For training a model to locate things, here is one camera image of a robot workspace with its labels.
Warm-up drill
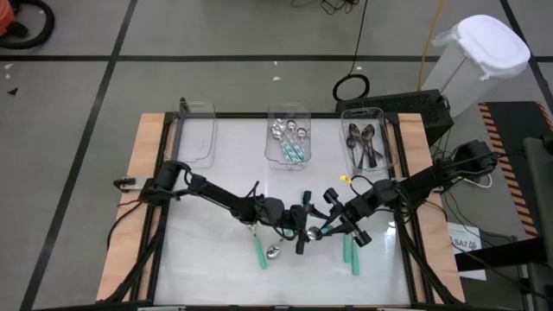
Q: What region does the white lidded trash bin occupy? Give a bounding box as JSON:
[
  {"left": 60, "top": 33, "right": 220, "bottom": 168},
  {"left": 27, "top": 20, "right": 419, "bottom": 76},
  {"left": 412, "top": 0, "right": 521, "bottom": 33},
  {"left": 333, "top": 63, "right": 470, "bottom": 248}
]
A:
[{"left": 421, "top": 14, "right": 532, "bottom": 118}]

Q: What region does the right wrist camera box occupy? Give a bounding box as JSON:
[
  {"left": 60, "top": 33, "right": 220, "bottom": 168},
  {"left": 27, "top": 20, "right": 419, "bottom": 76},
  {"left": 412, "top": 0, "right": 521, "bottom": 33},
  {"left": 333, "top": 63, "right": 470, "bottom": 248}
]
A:
[{"left": 322, "top": 187, "right": 341, "bottom": 206}]

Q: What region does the black perforated computer case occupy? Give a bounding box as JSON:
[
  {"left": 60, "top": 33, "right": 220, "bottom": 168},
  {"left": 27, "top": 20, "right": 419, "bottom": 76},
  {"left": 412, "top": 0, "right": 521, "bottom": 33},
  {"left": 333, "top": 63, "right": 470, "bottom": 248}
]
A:
[{"left": 334, "top": 89, "right": 455, "bottom": 146}]

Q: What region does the black hazard striped platform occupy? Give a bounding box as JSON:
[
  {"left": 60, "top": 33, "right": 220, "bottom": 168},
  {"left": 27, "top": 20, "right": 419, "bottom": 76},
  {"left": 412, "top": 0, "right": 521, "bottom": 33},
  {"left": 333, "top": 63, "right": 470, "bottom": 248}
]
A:
[{"left": 477, "top": 100, "right": 553, "bottom": 238}]

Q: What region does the clear plastic bin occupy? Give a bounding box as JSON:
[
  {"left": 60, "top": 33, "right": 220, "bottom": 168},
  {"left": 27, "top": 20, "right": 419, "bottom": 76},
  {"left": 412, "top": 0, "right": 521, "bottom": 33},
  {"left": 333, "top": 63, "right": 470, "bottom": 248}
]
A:
[
  {"left": 175, "top": 100, "right": 218, "bottom": 169},
  {"left": 264, "top": 101, "right": 313, "bottom": 171},
  {"left": 340, "top": 106, "right": 395, "bottom": 175}
]

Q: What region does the black floor beam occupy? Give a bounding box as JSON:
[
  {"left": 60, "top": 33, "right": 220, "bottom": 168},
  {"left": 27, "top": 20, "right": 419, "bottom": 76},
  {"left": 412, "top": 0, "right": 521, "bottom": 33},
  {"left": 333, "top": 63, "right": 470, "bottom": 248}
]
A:
[{"left": 453, "top": 248, "right": 549, "bottom": 273}]

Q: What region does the black cable bundle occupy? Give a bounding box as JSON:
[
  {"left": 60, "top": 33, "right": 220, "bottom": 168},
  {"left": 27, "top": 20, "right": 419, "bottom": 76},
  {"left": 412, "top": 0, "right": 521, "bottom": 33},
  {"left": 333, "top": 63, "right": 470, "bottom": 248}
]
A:
[{"left": 289, "top": 0, "right": 360, "bottom": 15}]

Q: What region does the white paper label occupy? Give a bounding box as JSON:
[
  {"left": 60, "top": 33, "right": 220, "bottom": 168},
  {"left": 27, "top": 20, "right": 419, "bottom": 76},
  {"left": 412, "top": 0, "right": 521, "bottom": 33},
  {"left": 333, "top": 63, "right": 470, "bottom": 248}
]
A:
[{"left": 448, "top": 221, "right": 488, "bottom": 282}]

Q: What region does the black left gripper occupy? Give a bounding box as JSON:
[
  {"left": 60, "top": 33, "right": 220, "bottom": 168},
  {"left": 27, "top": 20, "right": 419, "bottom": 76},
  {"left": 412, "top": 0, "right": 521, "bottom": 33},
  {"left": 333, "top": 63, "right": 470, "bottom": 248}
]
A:
[{"left": 258, "top": 197, "right": 330, "bottom": 256}]

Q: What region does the black coiled cable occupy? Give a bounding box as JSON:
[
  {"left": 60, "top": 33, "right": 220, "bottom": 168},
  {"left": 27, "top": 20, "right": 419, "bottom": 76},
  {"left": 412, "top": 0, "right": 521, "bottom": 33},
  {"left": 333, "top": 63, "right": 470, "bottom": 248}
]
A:
[{"left": 331, "top": 0, "right": 372, "bottom": 103}]

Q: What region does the black vacuum hose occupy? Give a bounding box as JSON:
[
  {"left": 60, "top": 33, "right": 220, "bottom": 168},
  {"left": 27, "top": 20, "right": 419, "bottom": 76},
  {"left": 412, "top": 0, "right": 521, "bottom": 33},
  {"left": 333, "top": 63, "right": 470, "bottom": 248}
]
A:
[{"left": 0, "top": 0, "right": 56, "bottom": 50}]

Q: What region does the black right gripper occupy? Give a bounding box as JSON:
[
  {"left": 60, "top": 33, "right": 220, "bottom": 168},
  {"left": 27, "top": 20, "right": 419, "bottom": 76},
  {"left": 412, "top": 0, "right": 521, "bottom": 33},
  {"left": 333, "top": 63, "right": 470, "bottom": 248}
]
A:
[{"left": 319, "top": 197, "right": 373, "bottom": 249}]

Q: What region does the orange vacuum cleaner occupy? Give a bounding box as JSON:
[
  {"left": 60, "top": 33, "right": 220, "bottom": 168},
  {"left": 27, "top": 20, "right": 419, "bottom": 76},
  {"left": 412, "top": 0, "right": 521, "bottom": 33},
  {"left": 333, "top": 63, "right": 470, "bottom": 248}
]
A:
[{"left": 0, "top": 0, "right": 18, "bottom": 38}]

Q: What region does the yellow cable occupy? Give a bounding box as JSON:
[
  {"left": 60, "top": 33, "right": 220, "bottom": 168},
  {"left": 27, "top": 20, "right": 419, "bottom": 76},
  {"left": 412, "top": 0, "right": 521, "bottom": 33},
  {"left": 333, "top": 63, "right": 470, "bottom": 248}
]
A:
[{"left": 416, "top": 0, "right": 446, "bottom": 91}]

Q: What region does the black aluminium table frame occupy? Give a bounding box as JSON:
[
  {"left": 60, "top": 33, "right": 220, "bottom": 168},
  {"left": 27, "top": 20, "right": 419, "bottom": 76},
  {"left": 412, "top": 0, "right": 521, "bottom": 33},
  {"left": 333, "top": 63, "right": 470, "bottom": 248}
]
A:
[{"left": 103, "top": 111, "right": 466, "bottom": 311}]

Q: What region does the black metal spoon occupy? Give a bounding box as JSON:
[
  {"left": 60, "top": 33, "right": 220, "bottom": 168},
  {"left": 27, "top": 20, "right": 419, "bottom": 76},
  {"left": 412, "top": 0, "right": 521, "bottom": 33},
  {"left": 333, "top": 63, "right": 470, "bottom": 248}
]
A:
[
  {"left": 361, "top": 123, "right": 377, "bottom": 169},
  {"left": 346, "top": 136, "right": 359, "bottom": 169},
  {"left": 348, "top": 122, "right": 375, "bottom": 169},
  {"left": 356, "top": 130, "right": 372, "bottom": 174},
  {"left": 366, "top": 137, "right": 385, "bottom": 160}
]

